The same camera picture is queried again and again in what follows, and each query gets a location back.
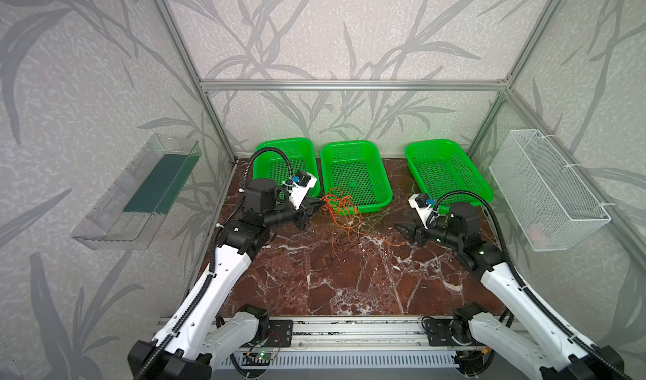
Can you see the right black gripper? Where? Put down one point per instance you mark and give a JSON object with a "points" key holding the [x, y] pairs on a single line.
{"points": [[418, 232]]}

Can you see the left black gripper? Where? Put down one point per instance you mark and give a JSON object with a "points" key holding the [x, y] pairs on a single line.
{"points": [[304, 208]]}

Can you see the clear acrylic wall tray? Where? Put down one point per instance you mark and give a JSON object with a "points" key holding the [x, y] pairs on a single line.
{"points": [[128, 216]]}

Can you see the left green plastic basket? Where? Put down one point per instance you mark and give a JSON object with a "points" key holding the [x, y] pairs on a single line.
{"points": [[301, 153]]}

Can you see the right green plastic basket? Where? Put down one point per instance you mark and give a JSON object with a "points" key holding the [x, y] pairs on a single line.
{"points": [[442, 166]]}

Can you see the middle green plastic basket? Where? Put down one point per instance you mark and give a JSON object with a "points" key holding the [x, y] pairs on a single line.
{"points": [[356, 169]]}

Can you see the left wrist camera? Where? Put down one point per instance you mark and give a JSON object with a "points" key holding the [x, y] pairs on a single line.
{"points": [[300, 185]]}

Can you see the white wire mesh basket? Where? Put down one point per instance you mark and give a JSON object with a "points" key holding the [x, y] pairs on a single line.
{"points": [[553, 206]]}

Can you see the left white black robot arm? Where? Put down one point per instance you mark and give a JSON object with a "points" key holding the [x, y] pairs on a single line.
{"points": [[234, 247]]}

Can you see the green plastic basket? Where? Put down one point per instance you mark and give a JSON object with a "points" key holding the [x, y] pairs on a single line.
{"points": [[301, 153], [356, 169], [442, 166]]}

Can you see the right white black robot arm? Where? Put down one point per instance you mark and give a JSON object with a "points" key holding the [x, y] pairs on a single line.
{"points": [[493, 268]]}

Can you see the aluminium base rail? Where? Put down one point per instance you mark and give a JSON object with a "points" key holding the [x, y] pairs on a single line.
{"points": [[353, 332]]}

